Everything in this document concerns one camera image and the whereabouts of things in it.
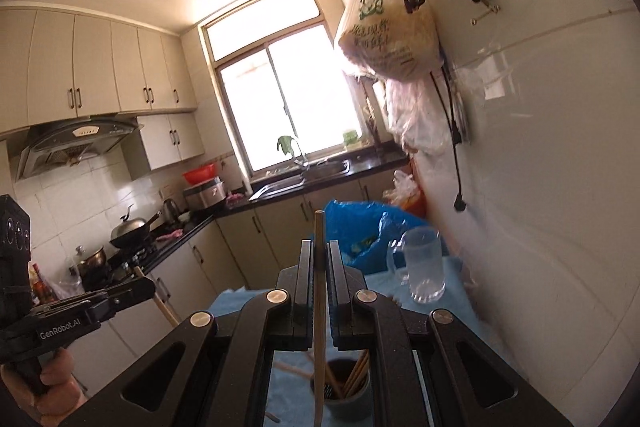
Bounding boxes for silver rice cooker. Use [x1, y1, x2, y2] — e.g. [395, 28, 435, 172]
[182, 177, 227, 212]

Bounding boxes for orange plastic bag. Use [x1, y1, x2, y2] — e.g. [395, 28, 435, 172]
[382, 169, 428, 218]

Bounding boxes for blue towel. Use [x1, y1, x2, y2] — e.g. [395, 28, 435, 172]
[205, 254, 501, 427]

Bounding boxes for range hood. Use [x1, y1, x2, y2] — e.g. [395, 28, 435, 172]
[15, 117, 146, 180]

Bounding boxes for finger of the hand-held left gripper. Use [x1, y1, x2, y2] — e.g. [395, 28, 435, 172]
[95, 277, 157, 319]

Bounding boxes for red basin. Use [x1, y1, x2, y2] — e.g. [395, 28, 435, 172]
[181, 163, 219, 186]

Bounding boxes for translucent hanging plastic bags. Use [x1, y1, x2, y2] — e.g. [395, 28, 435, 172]
[385, 77, 453, 155]

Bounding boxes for sauce bottle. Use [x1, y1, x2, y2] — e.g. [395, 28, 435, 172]
[29, 263, 51, 305]

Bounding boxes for black wok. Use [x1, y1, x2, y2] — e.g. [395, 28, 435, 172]
[109, 204, 163, 250]

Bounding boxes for clear plastic bag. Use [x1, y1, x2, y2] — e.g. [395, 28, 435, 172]
[50, 267, 83, 298]

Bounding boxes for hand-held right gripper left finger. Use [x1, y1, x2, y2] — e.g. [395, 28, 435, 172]
[60, 239, 316, 427]

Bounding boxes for white hanging plastic bag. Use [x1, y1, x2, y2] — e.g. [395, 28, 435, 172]
[334, 0, 443, 82]

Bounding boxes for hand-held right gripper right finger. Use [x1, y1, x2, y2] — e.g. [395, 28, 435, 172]
[326, 241, 576, 427]

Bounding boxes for clear glass mug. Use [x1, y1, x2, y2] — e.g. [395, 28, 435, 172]
[386, 227, 447, 305]

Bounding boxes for steel sink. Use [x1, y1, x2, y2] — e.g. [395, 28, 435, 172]
[248, 159, 351, 200]

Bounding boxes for black cable with plug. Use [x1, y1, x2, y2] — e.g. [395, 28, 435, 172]
[429, 69, 471, 212]

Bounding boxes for metal faucet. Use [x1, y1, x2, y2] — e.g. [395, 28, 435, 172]
[292, 139, 313, 180]

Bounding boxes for black perforated utensil holder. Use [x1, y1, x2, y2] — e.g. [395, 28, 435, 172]
[310, 357, 373, 420]

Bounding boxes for person's left hand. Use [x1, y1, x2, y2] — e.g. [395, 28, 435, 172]
[0, 349, 83, 427]

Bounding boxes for cream upper cabinets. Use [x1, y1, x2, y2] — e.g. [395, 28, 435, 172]
[0, 4, 206, 172]

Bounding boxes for metal cooking pot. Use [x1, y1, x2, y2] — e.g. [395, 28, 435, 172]
[70, 244, 108, 278]

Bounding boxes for blue plastic bag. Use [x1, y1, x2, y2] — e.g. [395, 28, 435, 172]
[322, 199, 431, 273]

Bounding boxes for kitchen window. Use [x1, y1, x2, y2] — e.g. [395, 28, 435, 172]
[197, 0, 371, 180]

